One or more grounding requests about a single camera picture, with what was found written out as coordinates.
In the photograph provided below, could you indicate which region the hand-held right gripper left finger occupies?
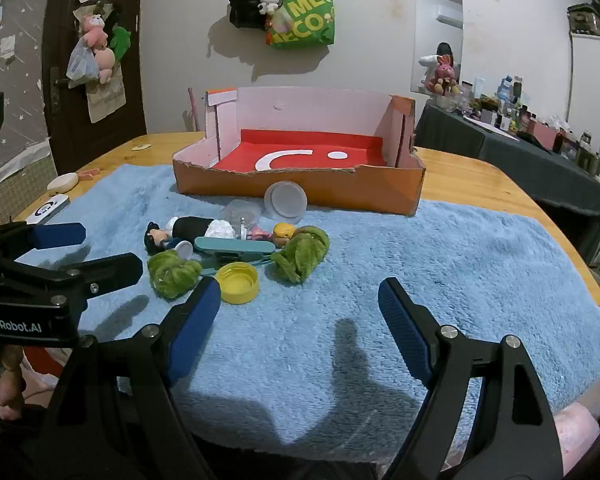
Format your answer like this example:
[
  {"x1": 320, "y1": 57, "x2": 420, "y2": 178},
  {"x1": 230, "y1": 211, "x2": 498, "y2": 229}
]
[{"x1": 27, "y1": 276, "x2": 222, "y2": 480}]

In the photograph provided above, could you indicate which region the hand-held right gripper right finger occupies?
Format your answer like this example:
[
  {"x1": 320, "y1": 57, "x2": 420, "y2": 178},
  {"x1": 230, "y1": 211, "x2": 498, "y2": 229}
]
[{"x1": 377, "y1": 276, "x2": 566, "y2": 480}]

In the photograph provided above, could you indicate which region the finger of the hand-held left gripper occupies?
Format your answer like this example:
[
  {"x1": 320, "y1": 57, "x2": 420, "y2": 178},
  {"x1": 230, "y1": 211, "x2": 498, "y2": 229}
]
[
  {"x1": 0, "y1": 221, "x2": 87, "y2": 261},
  {"x1": 0, "y1": 252, "x2": 144, "y2": 307}
]

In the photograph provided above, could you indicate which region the black-haired toy figurine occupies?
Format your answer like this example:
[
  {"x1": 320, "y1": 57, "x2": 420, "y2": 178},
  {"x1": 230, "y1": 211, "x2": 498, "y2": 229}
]
[{"x1": 144, "y1": 221, "x2": 195, "y2": 261}]

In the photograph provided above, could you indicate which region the green fuzzy scrunchie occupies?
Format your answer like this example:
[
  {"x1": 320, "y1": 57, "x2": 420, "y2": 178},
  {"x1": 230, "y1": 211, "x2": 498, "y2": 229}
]
[
  {"x1": 147, "y1": 251, "x2": 202, "y2": 301},
  {"x1": 271, "y1": 226, "x2": 331, "y2": 285}
]

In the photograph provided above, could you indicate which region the yellow bottle cap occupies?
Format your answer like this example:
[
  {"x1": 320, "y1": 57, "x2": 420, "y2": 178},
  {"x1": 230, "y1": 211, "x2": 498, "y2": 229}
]
[{"x1": 215, "y1": 263, "x2": 260, "y2": 305}]

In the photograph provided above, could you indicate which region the teal clothes peg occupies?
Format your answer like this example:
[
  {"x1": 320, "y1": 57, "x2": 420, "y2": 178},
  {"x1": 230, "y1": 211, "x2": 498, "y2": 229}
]
[{"x1": 194, "y1": 236, "x2": 277, "y2": 276}]

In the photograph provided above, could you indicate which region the black roll with white stuffing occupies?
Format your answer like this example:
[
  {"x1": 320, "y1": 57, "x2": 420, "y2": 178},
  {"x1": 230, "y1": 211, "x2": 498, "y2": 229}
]
[{"x1": 166, "y1": 216, "x2": 238, "y2": 242}]

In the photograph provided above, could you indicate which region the small clear plastic box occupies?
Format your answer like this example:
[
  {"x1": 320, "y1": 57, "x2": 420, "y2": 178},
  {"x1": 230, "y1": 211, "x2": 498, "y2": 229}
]
[{"x1": 223, "y1": 199, "x2": 263, "y2": 228}]

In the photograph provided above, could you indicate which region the yellow-haired pink toy figurine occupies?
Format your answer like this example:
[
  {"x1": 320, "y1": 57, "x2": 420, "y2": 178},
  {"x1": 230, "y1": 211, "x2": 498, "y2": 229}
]
[{"x1": 240, "y1": 222, "x2": 297, "y2": 248}]

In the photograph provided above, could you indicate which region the clear round lidded container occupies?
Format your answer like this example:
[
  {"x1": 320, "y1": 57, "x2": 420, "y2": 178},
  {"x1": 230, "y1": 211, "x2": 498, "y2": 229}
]
[{"x1": 263, "y1": 181, "x2": 309, "y2": 221}]

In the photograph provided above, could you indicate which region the orange cardboard box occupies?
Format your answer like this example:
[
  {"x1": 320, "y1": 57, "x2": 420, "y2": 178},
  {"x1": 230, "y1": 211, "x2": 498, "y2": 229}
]
[{"x1": 172, "y1": 86, "x2": 427, "y2": 217}]

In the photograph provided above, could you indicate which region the person's left forearm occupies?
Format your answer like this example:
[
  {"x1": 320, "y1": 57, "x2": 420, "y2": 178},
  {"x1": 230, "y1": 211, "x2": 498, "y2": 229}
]
[{"x1": 22, "y1": 347, "x2": 78, "y2": 406}]

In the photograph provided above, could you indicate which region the person's left hand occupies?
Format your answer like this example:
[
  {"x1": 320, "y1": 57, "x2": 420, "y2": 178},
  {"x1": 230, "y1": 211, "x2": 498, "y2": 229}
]
[{"x1": 0, "y1": 345, "x2": 28, "y2": 421}]

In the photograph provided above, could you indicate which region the white remote control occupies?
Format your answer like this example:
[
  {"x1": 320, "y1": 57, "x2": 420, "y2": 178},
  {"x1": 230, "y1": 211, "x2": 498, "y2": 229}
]
[{"x1": 26, "y1": 194, "x2": 72, "y2": 225}]

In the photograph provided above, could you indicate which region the white oval object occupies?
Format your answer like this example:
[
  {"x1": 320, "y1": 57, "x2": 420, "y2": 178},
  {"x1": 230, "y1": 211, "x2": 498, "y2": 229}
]
[{"x1": 46, "y1": 172, "x2": 79, "y2": 193}]

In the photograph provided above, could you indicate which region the blue fluffy mat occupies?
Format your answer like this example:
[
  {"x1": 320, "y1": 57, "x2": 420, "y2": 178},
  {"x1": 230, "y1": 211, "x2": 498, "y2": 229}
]
[{"x1": 15, "y1": 162, "x2": 600, "y2": 463}]

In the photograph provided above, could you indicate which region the dark wooden door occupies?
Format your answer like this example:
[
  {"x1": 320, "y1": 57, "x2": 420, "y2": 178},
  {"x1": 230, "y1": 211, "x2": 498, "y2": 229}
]
[{"x1": 42, "y1": 0, "x2": 147, "y2": 173}]

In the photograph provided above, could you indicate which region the clear plastic bag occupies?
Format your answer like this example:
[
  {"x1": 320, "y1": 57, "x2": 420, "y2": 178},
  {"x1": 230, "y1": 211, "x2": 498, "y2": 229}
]
[{"x1": 66, "y1": 42, "x2": 101, "y2": 83}]

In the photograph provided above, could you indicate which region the peach plush toy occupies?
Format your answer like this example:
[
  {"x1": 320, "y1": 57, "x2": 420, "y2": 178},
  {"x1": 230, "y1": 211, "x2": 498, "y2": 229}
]
[{"x1": 94, "y1": 47, "x2": 116, "y2": 85}]

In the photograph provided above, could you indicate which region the pink stick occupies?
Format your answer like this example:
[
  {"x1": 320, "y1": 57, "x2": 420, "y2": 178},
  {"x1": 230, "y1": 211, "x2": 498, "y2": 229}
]
[{"x1": 187, "y1": 87, "x2": 201, "y2": 133}]

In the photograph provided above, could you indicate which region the pink clothing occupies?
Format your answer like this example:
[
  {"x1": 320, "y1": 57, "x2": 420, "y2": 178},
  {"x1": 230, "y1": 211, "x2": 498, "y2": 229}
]
[{"x1": 555, "y1": 400, "x2": 600, "y2": 461}]

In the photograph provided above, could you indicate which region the green plush toy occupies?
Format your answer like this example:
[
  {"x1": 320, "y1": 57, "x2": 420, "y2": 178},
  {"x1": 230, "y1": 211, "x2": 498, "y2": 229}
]
[{"x1": 111, "y1": 25, "x2": 132, "y2": 61}]

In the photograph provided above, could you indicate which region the pink plush bear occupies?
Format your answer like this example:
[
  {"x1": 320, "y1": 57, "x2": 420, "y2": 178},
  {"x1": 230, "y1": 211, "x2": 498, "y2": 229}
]
[{"x1": 81, "y1": 14, "x2": 108, "y2": 48}]

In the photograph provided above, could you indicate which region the table with dark cloth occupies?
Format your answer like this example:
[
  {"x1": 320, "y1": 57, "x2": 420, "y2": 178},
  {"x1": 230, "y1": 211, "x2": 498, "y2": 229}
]
[{"x1": 415, "y1": 102, "x2": 600, "y2": 266}]

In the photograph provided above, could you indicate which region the group of cosmetics bottles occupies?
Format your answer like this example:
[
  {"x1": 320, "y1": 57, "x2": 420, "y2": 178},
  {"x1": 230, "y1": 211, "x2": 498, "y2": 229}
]
[{"x1": 455, "y1": 75, "x2": 600, "y2": 176}]

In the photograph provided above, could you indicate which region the pink bunny plush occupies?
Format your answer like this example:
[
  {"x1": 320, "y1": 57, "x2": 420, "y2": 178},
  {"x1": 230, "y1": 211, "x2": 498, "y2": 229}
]
[{"x1": 419, "y1": 52, "x2": 460, "y2": 97}]

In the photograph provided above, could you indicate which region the green tote bag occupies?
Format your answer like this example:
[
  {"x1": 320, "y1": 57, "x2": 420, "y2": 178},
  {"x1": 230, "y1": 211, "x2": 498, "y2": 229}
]
[{"x1": 266, "y1": 0, "x2": 337, "y2": 51}]

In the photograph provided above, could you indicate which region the door handle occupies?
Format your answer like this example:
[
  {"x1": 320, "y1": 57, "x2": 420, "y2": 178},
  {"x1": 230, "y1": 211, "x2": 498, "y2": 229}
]
[{"x1": 50, "y1": 67, "x2": 71, "y2": 111}]

